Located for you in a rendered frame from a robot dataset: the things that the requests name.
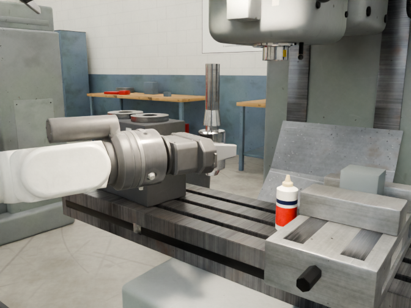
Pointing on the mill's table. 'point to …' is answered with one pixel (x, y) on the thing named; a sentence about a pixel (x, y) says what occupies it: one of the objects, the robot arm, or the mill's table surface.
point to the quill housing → (281, 22)
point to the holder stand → (177, 183)
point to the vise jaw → (354, 208)
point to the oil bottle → (285, 203)
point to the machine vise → (338, 256)
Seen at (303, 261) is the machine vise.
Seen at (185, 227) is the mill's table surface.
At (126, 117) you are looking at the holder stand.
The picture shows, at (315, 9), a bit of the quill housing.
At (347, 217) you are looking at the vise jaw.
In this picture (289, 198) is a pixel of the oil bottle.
